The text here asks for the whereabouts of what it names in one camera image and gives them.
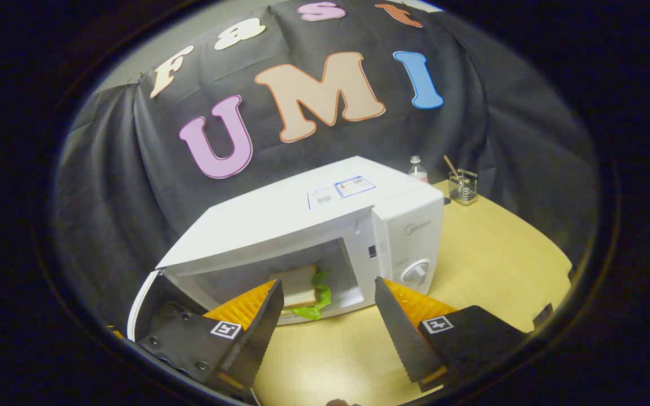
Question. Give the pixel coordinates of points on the black backdrop cloth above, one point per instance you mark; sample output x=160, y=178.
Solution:
x=110, y=197

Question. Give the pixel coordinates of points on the square glass cup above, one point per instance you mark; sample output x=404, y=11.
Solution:
x=463, y=189

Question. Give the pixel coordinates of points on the black table clamp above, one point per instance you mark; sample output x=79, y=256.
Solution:
x=543, y=316

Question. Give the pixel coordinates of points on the white microwave oven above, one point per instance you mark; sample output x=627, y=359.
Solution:
x=280, y=220

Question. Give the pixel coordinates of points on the small pink label bottle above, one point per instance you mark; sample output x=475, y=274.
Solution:
x=418, y=170

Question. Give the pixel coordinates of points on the wooden stick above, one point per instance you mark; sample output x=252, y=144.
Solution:
x=450, y=164

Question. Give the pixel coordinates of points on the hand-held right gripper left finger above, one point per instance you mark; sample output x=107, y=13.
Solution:
x=254, y=338

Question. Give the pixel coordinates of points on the lettuce sandwich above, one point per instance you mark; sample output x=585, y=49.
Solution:
x=302, y=287

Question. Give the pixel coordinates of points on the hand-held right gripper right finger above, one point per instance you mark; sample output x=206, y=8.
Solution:
x=398, y=338

